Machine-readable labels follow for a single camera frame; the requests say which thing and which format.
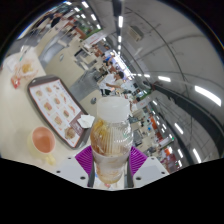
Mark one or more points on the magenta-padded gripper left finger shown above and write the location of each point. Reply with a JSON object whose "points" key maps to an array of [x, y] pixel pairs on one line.
{"points": [[75, 171]]}

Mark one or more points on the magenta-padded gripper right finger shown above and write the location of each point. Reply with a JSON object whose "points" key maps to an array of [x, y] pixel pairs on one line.
{"points": [[150, 170]]}

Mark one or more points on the clear white-capped drink bottle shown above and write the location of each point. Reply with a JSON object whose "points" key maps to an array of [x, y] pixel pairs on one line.
{"points": [[111, 140]]}

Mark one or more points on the yellow mug with pink inside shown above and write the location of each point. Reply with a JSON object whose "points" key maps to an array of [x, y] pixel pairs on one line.
{"points": [[41, 141]]}

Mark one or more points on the white paper napkin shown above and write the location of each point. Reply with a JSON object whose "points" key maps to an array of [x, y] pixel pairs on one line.
{"points": [[86, 121]]}

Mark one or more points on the dark tray with printed liner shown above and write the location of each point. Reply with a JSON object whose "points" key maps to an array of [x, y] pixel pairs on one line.
{"points": [[53, 106]]}

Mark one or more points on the group of ceiling lights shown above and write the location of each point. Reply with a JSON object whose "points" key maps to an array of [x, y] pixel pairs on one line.
{"points": [[207, 95]]}

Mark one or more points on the person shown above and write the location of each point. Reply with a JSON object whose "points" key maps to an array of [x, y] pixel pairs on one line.
{"points": [[111, 60], [110, 81]]}

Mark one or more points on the group of beige chairs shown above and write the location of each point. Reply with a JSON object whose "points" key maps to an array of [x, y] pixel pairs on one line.
{"points": [[71, 66]]}

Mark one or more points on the crumpled food wrapper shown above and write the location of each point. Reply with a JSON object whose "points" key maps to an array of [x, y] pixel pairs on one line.
{"points": [[24, 71]]}

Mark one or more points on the ceiling air conditioner unit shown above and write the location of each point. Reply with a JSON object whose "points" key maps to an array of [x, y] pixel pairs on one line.
{"points": [[136, 33]]}

